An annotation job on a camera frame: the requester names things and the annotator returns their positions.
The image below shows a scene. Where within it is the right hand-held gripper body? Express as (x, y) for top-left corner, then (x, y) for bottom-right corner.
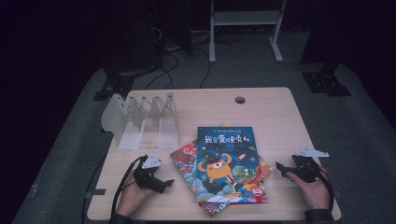
(290, 147), (330, 184)

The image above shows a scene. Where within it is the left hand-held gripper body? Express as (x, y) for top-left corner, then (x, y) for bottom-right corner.
(133, 152), (167, 194)

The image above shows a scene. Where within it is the light blue animals picture book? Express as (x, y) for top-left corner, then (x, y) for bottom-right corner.
(170, 123), (275, 217)

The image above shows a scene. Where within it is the dark blue monster picture book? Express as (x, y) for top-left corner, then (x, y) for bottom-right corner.
(196, 125), (268, 204)

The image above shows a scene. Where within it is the clear folding book rack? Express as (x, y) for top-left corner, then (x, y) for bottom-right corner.
(101, 91), (180, 150)

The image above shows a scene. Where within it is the person's right hand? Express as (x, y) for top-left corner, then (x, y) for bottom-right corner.
(285, 167), (332, 211)

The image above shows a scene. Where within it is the person's left hand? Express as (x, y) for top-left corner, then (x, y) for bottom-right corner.
(116, 169), (157, 217)

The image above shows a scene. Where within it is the grey tape strip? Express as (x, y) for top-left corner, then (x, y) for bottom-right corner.
(85, 188), (107, 199)

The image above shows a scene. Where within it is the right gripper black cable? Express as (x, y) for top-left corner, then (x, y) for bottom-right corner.
(307, 161), (336, 213)

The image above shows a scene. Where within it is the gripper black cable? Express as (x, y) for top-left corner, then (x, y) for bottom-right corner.
(110, 155), (148, 217)
(307, 161), (336, 213)

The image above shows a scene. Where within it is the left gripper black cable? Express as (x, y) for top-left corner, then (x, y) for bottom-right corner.
(110, 155), (148, 217)

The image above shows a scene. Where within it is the black cable beside table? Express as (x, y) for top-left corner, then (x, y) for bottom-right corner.
(81, 155), (106, 224)

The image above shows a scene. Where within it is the black stand base plate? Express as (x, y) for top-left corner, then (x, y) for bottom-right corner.
(92, 69), (138, 102)
(301, 60), (353, 97)

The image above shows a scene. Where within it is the black floor cable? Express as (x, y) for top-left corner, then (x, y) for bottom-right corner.
(191, 46), (213, 90)
(145, 50), (180, 91)

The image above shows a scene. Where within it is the white metal stand frame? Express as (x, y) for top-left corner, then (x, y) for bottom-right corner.
(208, 0), (288, 64)

